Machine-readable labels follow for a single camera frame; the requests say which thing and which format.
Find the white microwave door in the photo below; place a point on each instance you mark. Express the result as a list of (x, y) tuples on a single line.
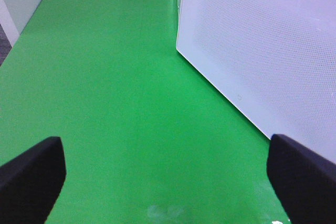
[(274, 60)]

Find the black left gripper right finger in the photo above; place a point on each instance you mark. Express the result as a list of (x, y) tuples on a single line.
[(303, 181)]

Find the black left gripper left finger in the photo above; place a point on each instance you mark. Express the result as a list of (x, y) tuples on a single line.
[(32, 181)]

